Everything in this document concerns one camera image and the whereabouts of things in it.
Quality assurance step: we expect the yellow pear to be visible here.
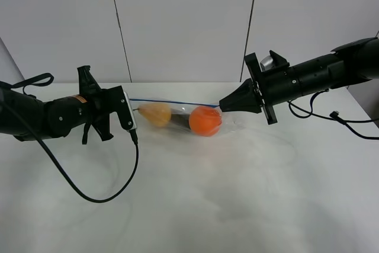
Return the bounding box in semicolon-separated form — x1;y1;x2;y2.
137;103;172;127

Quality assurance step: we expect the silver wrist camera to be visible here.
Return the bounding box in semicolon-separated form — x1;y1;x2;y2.
260;56;275;72
124;91;137;131

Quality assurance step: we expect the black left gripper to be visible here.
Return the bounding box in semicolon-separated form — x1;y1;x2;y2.
77;65;116;142

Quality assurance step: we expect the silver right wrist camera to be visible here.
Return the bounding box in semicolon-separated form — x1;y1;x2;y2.
260;56;275;72

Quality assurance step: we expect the dark purple eggplant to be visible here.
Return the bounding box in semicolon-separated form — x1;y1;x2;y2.
171;113;190;129

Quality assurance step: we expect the orange fruit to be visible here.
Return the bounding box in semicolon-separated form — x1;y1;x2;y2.
189;106;222;137

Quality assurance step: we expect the black camera cable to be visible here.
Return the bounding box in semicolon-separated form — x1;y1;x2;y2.
0;87;140;204
288;89;379;140

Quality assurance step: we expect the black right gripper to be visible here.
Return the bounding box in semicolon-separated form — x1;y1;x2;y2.
219;50;296;125

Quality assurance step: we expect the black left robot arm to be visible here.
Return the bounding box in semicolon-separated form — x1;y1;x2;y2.
1;66;136;144

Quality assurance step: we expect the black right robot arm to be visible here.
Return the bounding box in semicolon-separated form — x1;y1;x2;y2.
219;37;378;124

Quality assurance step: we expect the black left camera cable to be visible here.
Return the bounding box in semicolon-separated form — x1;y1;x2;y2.
0;87;140;204

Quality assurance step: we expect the clear zip bag blue seal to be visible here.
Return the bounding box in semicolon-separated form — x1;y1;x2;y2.
130;98;246;137

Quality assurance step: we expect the black right camera cable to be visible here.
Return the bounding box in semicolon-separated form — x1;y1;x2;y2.
288;89;379;140

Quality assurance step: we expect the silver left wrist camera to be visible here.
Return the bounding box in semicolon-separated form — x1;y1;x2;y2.
124;91;137;131

